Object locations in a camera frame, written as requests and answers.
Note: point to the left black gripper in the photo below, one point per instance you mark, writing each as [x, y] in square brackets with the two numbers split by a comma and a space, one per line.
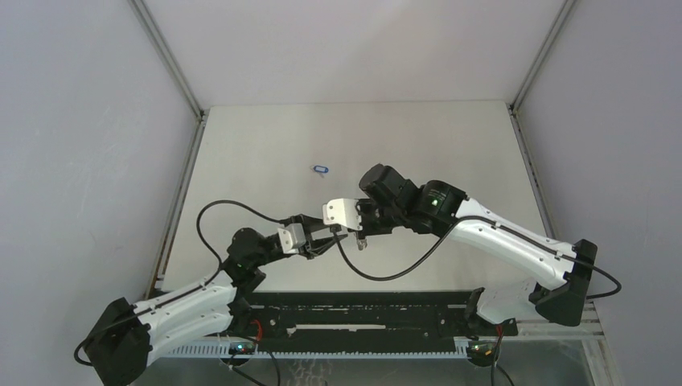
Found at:
[313, 246]

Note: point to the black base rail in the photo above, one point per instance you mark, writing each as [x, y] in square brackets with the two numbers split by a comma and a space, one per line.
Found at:
[383, 322]

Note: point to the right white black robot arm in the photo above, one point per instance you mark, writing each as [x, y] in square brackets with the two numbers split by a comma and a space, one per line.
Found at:
[559, 273]

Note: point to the white slotted cable duct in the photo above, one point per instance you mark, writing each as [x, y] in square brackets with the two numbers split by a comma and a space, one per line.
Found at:
[212, 349]

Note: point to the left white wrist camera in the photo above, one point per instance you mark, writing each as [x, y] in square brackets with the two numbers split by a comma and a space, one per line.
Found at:
[292, 238]

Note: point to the metal keyring with yellow tip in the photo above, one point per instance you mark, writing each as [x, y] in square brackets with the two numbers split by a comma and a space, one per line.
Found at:
[361, 241]

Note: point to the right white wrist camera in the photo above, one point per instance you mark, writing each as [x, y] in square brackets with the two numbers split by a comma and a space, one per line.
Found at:
[342, 212]

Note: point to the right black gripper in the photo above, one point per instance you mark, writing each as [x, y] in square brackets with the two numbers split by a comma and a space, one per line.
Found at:
[362, 205]

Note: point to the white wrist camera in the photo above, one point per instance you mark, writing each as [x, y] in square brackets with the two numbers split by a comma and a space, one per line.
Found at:
[292, 238]
[342, 212]

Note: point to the left aluminium frame post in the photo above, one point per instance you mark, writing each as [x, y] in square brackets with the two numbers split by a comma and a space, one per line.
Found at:
[159, 43]

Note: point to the aluminium frame post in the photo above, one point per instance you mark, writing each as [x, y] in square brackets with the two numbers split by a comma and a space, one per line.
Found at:
[548, 43]
[159, 43]

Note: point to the right aluminium frame post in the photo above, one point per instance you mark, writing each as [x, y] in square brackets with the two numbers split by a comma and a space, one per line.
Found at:
[548, 43]

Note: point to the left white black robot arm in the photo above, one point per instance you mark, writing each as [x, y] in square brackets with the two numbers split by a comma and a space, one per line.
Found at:
[127, 338]

